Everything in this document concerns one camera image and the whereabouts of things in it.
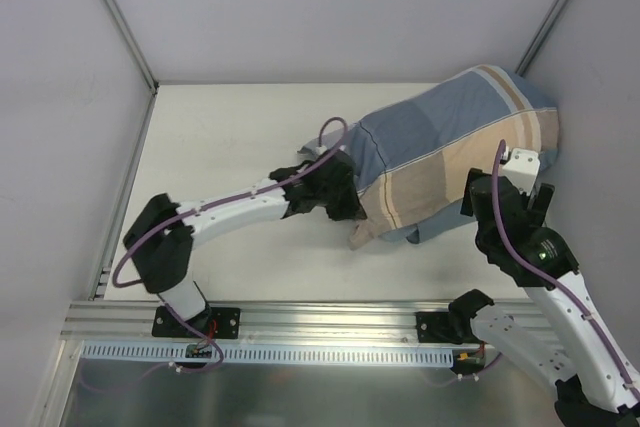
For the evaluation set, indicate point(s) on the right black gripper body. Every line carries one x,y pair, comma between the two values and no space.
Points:
541,198

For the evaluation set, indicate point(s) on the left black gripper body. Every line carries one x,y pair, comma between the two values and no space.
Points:
342,187

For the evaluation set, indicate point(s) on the blue beige striped pillowcase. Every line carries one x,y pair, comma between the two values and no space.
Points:
412,158

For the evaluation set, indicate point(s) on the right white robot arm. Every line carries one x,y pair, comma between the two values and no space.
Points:
591,379

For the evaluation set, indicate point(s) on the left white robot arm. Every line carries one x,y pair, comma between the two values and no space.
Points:
163,236

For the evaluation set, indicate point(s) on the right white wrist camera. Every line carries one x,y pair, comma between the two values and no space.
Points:
521,168

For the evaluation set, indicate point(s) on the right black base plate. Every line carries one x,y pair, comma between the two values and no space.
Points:
436,327

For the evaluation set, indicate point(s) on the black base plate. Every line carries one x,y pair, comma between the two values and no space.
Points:
436,327
219,322

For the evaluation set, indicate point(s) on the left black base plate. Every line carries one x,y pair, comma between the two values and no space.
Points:
219,322

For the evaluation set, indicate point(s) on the right aluminium frame post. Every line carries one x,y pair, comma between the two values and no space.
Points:
542,34

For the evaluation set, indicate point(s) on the aluminium frame post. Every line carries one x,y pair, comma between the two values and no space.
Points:
542,34
117,17

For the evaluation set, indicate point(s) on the aluminium mounting rail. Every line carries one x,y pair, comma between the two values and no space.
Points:
379,324

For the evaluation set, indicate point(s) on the slotted white cable duct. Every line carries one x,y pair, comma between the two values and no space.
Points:
232,353

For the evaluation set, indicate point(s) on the left aluminium frame post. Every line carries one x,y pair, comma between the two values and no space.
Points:
117,17

